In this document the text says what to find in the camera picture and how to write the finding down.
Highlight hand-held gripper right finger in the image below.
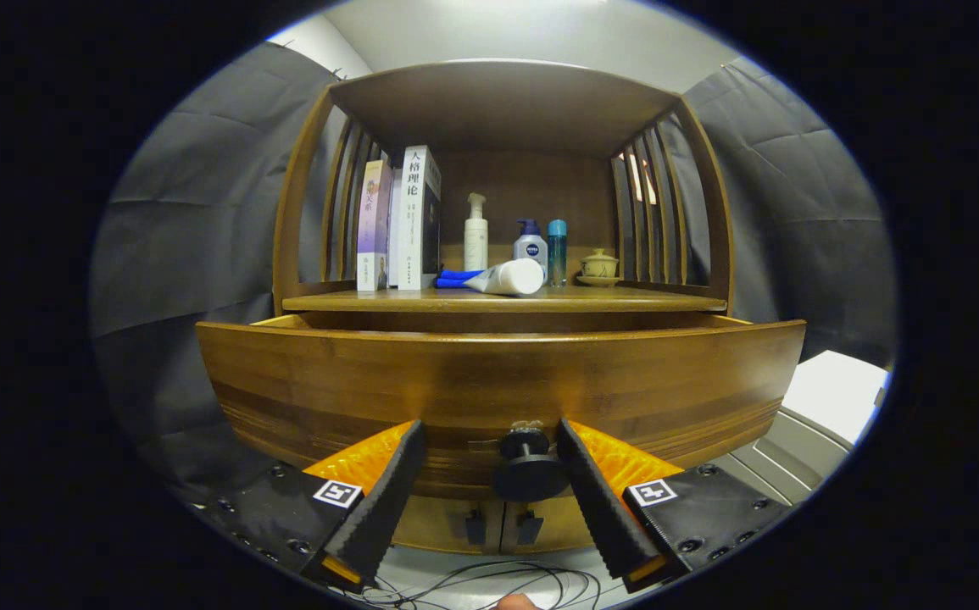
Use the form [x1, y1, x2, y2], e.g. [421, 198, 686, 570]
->
[557, 418, 795, 594]

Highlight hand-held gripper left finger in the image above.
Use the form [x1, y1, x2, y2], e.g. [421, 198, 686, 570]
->
[201, 419, 427, 591]

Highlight black drawer knob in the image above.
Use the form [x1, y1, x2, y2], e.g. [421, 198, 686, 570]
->
[492, 421, 570, 502]

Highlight brown wooden drawer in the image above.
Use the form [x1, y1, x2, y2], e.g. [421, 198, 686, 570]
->
[195, 313, 808, 501]

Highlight white squeeze tube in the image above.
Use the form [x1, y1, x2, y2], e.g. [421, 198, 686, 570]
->
[464, 258, 546, 298]

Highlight wooden countertop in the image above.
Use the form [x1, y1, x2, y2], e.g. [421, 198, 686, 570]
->
[281, 284, 729, 314]

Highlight brown wooden cabinet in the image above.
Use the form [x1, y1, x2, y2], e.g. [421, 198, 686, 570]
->
[273, 58, 736, 556]

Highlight lidded ceramic teacup with saucer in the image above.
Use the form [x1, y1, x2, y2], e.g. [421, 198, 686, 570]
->
[576, 247, 622, 288]

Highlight white and grey appliance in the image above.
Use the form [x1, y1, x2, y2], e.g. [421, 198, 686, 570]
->
[709, 350, 890, 509]

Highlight teal bottle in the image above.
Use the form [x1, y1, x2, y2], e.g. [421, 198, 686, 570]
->
[547, 219, 569, 288]

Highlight thin white book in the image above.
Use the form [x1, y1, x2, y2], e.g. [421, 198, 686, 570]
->
[386, 165, 405, 289]

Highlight white bottle with blue cap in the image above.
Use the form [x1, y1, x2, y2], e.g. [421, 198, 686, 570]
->
[513, 219, 549, 276]

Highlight purple book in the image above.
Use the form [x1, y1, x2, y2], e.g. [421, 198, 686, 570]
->
[357, 158, 392, 293]

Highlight white pump bottle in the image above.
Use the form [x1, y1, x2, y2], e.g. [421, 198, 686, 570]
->
[464, 192, 490, 272]

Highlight thick white and dark book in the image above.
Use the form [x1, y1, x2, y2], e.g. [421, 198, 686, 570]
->
[397, 145, 442, 292]

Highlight black backdrop cloth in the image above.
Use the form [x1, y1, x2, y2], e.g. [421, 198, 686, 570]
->
[89, 41, 897, 492]

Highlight black cables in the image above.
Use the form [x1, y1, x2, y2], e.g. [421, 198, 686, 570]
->
[362, 559, 604, 610]

